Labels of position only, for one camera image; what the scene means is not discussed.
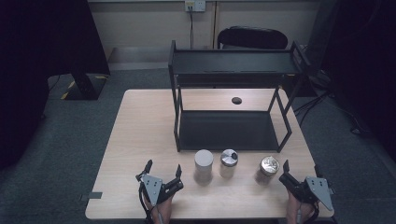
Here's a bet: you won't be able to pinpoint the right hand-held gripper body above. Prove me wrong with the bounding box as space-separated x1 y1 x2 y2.
278 173 336 213

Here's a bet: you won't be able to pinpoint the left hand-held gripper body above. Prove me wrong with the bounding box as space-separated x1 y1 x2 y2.
135 173 185 206

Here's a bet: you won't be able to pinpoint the white cylindrical jar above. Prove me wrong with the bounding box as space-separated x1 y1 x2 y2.
192 148 215 187

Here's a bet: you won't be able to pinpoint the glass jar with knobbed silver lid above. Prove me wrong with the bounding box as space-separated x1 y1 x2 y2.
219 148 240 180

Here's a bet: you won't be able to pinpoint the black metal two-tier rack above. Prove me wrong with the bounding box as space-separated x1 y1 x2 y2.
167 39 312 154

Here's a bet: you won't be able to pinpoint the person's left hand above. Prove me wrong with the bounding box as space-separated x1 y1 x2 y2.
145 195 174 224

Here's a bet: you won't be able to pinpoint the person's right hand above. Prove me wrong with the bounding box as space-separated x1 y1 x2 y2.
285 189 316 224

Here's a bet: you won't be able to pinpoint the grey tape strip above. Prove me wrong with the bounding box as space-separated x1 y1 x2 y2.
78 191 104 203

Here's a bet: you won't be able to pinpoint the black stand base with yellow tape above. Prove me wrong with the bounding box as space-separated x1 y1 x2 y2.
61 72 110 101

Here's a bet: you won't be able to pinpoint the dark curtain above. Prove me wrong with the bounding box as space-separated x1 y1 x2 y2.
0 0 110 171
323 0 396 153

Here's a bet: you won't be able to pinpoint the black chair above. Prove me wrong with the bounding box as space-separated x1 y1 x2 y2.
217 25 290 50

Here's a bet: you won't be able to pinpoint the grey cloth-covered stand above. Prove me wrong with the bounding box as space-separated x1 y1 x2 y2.
305 0 340 91

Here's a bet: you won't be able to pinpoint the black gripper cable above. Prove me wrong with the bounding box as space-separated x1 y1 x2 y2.
295 201 321 224
137 182 157 224

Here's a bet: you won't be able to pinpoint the black floor cables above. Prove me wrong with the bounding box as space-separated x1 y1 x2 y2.
292 69 373 138

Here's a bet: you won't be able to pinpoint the black wall socket cable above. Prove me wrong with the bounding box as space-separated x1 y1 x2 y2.
188 5 195 50

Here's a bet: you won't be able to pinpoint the white wall socket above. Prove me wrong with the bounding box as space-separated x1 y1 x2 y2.
184 0 206 13

